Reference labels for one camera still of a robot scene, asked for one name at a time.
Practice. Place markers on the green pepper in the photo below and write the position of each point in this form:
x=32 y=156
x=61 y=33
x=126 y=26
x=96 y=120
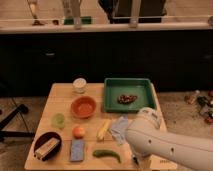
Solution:
x=106 y=153

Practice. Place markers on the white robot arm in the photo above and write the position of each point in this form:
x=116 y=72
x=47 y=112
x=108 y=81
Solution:
x=145 y=138

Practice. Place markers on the white paper cup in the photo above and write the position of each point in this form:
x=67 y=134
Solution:
x=79 y=85

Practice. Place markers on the small green translucent cup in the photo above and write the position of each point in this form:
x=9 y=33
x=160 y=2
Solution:
x=58 y=121

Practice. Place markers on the green plastic tray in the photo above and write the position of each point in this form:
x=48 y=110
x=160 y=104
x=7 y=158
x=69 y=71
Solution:
x=115 y=87

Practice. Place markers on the brown speckled item in tray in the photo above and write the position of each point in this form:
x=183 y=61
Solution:
x=126 y=99

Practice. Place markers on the orange bowl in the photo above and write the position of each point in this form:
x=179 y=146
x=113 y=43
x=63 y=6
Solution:
x=83 y=107

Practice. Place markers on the grey crumpled cloth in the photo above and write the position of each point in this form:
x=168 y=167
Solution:
x=118 y=128

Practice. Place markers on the orange peach fruit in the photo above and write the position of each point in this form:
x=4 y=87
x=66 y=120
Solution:
x=78 y=132

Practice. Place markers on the blue sponge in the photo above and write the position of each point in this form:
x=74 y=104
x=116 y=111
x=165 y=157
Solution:
x=77 y=150

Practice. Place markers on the dark brown bowl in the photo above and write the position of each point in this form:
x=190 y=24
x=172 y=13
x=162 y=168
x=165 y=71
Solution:
x=43 y=139

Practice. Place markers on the tan block in bowl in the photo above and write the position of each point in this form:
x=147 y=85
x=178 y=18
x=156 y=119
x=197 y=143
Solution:
x=47 y=147

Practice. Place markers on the black chair base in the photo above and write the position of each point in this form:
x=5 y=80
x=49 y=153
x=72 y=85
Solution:
x=3 y=134

